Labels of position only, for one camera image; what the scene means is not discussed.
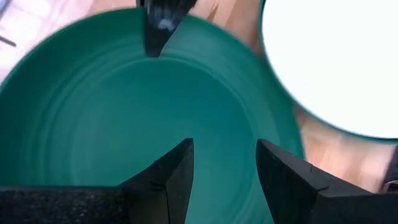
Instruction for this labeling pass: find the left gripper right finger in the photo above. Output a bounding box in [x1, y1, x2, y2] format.
[255, 139, 398, 224]

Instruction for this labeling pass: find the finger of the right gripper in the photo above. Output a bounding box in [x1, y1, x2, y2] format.
[136, 0, 198, 58]

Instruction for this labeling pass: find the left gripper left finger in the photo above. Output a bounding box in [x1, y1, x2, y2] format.
[0, 138, 195, 224]

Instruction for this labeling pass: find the green plastic plate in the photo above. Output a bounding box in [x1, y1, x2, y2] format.
[0, 6, 305, 224]

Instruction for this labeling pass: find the cream white plate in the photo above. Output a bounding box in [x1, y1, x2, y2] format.
[262, 0, 398, 139]

